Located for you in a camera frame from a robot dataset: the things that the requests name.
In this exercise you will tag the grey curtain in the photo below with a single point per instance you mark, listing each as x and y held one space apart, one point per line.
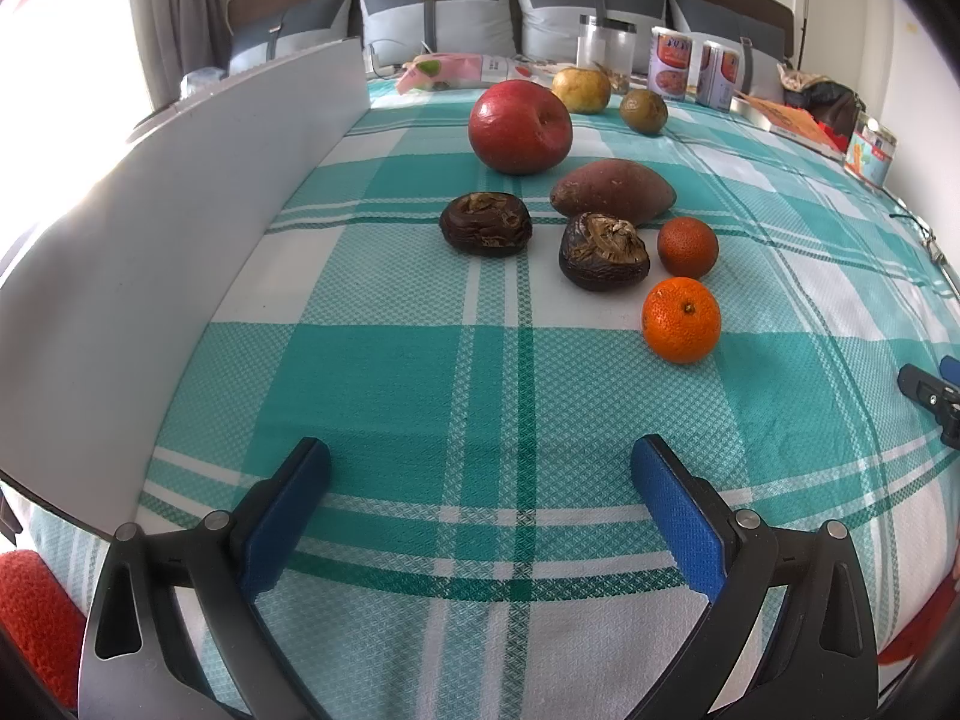
176 15

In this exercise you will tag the dark orange tangerine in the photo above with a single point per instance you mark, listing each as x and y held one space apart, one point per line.
688 247

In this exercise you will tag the grey two-tone pillow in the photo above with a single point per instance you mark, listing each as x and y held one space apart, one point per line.
562 11
442 15
750 26
292 34

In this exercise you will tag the clear plastic pack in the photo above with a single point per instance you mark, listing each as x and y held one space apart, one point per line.
201 81

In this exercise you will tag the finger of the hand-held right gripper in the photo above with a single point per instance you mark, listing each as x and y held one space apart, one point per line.
924 386

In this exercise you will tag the clear glass jar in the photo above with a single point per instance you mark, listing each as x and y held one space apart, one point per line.
606 45

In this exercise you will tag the pink printed packet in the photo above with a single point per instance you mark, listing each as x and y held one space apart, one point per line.
442 71

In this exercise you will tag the red apple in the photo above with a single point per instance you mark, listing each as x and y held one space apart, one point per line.
517 127

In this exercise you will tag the reddish sweet potato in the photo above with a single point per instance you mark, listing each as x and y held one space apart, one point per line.
611 191

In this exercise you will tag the dark wrinkled fruit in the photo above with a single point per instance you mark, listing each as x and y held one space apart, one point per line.
604 251
484 225

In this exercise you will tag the orange cover book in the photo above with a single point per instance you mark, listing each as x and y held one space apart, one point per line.
787 120

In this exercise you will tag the yellow pear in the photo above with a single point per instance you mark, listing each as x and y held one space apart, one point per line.
581 90

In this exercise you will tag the white board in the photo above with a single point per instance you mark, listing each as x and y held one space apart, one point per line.
187 225

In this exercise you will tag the green-brown round fruit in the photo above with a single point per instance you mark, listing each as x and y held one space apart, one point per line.
643 112

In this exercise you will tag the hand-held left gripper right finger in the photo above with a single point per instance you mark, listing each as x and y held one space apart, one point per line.
686 521

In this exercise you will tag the large red label can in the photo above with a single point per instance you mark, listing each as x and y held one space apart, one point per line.
670 64

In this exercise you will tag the colourful printed tin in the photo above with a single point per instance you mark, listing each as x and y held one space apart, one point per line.
870 150

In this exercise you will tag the red fuzzy cloth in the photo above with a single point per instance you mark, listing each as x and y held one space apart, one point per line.
37 615
919 622

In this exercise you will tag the bright orange tangerine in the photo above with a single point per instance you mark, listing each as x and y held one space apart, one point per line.
681 321

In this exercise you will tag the teal plaid blanket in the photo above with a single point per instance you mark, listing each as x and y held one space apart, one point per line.
465 390

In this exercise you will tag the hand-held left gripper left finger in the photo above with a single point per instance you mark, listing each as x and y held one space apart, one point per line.
281 525

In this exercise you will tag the dark bag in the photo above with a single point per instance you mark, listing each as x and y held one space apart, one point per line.
829 101

